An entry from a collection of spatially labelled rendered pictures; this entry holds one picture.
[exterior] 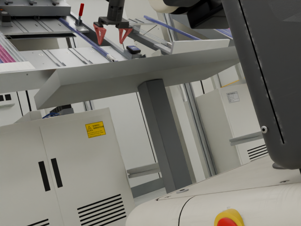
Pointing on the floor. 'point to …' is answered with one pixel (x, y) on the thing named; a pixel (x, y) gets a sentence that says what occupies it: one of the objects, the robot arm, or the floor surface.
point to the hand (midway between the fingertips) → (110, 41)
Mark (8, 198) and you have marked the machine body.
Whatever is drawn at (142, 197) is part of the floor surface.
